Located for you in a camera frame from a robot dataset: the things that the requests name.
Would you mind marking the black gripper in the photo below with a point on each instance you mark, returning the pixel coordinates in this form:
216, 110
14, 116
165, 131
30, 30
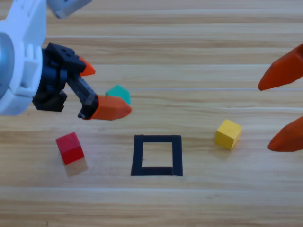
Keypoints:
52, 78

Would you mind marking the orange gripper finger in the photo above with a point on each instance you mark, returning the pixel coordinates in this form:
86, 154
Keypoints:
284, 71
288, 139

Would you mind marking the green wooden cube block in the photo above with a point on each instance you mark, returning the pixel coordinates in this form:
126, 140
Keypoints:
118, 92

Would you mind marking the yellow wooden cube block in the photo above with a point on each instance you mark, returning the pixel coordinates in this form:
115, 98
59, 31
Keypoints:
227, 133

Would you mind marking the red wooden cube block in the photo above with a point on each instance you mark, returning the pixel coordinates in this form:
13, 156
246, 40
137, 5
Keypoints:
69, 147

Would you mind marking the black tape square outline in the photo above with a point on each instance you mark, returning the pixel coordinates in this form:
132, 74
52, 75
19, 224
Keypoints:
138, 156

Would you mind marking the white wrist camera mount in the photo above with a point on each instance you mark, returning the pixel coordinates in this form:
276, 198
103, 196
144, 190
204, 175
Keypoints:
26, 30

